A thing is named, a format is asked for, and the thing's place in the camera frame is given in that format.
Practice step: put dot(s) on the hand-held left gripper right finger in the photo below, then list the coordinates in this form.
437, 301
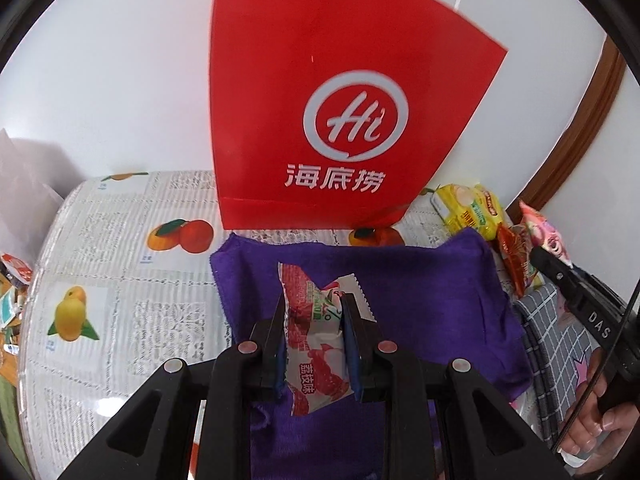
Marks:
352, 355

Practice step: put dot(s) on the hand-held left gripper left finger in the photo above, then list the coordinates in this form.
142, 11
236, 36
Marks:
279, 370

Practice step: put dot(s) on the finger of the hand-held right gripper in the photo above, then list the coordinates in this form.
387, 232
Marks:
545, 259

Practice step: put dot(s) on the pink snack packet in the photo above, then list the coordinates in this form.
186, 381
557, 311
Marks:
542, 227

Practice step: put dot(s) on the red white candy packet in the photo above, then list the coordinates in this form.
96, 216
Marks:
315, 360

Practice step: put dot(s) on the person's right hand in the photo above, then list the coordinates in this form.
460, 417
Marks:
590, 425

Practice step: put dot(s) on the orange chips bag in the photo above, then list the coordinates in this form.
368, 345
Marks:
515, 257

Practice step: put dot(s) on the grey checked cloth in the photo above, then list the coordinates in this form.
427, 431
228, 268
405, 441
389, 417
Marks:
550, 345

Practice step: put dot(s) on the purple towel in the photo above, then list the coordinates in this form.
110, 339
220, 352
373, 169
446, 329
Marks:
425, 300

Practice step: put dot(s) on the yellow chips bag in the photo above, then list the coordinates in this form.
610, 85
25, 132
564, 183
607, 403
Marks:
467, 207

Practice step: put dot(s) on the colourful paper clutter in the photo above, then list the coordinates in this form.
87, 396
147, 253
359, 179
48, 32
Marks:
9, 320

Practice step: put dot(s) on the red white small cup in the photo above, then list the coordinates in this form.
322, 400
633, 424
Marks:
15, 267

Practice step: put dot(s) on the red paper bag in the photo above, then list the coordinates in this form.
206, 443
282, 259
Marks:
320, 60

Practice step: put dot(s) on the white plastic bag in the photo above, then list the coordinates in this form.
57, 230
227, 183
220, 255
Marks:
25, 195

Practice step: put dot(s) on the wooden door frame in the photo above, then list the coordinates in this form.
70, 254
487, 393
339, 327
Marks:
590, 125

